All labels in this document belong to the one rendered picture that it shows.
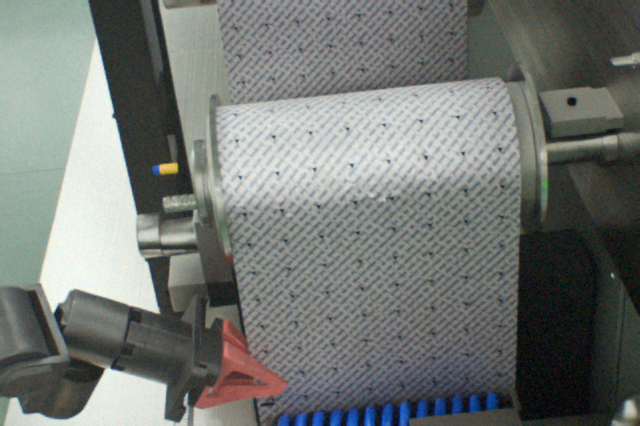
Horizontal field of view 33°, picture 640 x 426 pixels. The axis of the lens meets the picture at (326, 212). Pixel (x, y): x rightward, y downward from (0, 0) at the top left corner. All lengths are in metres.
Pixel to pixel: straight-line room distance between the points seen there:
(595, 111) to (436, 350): 0.25
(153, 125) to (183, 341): 0.35
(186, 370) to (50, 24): 3.57
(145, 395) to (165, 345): 0.32
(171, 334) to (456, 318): 0.24
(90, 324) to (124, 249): 0.56
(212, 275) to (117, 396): 0.30
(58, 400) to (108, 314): 0.10
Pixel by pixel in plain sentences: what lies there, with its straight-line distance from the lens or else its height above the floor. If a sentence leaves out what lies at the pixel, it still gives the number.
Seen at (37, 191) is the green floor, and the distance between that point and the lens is 3.35.
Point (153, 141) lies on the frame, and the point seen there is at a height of 1.14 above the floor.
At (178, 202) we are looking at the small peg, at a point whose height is 1.25.
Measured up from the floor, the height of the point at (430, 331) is 1.11.
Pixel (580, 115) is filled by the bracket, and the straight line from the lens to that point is 0.89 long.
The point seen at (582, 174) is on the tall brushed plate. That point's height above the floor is 1.17.
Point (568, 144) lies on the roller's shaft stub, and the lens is 0.91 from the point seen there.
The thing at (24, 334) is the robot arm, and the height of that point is 1.20.
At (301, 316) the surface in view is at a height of 1.15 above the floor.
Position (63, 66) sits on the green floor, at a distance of 4.06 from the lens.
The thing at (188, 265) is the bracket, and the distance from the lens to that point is 1.01.
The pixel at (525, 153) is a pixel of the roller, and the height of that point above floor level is 1.28.
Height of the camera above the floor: 1.74
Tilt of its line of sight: 35 degrees down
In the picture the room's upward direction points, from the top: 6 degrees counter-clockwise
